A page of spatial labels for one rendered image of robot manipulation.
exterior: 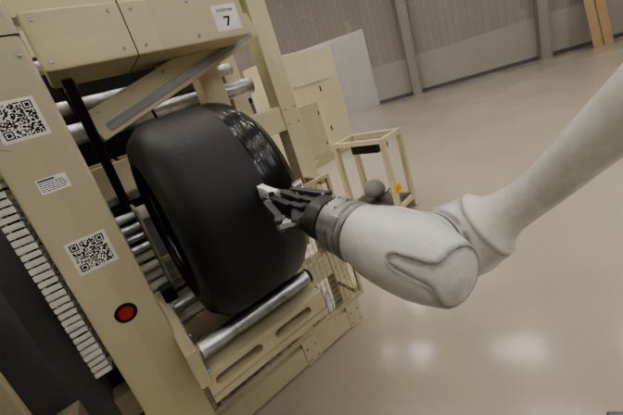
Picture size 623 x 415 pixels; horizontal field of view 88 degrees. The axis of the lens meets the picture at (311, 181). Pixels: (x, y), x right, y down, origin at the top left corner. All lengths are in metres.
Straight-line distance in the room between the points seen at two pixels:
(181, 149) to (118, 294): 0.36
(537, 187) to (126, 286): 0.80
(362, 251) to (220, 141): 0.44
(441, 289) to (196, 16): 1.06
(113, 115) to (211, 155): 0.57
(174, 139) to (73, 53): 0.45
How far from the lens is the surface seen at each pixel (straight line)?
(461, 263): 0.38
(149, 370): 0.97
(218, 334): 0.90
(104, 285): 0.86
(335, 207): 0.47
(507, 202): 0.50
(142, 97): 1.24
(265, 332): 0.92
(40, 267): 0.86
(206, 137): 0.75
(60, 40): 1.12
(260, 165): 0.72
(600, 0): 13.43
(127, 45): 1.13
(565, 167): 0.44
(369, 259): 0.40
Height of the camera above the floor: 1.41
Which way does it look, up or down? 16 degrees down
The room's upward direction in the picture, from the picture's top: 18 degrees counter-clockwise
